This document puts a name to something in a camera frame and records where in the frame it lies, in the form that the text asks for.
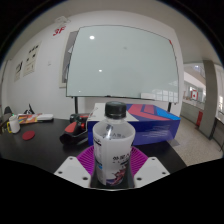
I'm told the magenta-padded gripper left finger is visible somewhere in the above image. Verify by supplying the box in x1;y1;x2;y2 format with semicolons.
54;145;98;189

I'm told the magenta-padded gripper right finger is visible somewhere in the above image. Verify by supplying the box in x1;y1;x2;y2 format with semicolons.
128;145;170;189

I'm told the clear black-capped drink bottle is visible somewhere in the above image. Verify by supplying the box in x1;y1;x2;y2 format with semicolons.
92;101;136;187

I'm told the blue printed cardboard box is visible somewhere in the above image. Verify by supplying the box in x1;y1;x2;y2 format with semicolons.
86;102;182;147

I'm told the small white flat case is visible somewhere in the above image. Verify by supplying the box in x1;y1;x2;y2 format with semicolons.
36;113;55;122

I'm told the orange colourful booklet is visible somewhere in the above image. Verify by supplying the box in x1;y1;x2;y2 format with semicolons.
17;113;43;125

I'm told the dark round-back chair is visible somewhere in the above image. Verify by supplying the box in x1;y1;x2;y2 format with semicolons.
3;105;13;116

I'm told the glass whiteboard on stand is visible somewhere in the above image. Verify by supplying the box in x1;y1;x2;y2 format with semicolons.
65;24;180;115

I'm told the grey notice board with papers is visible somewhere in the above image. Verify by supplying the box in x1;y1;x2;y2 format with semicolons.
59;30;79;89

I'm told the red floor number sign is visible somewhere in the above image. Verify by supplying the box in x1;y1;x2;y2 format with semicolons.
52;25;67;37

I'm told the small white wall poster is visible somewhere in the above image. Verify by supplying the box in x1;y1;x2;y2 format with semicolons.
13;60;24;82

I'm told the large white wall poster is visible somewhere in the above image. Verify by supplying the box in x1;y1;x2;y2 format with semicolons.
22;41;42;77

